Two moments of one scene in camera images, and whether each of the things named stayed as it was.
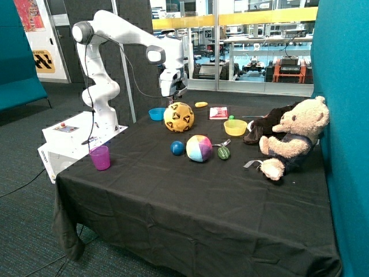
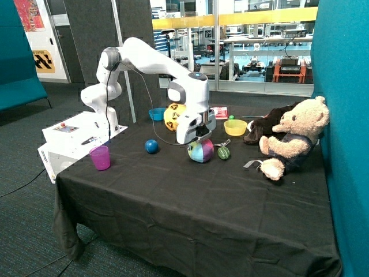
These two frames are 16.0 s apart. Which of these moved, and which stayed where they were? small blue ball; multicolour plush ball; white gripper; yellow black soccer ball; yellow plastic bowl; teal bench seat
Moved: white gripper; small blue ball
Stayed: teal bench seat; yellow plastic bowl; multicolour plush ball; yellow black soccer ball
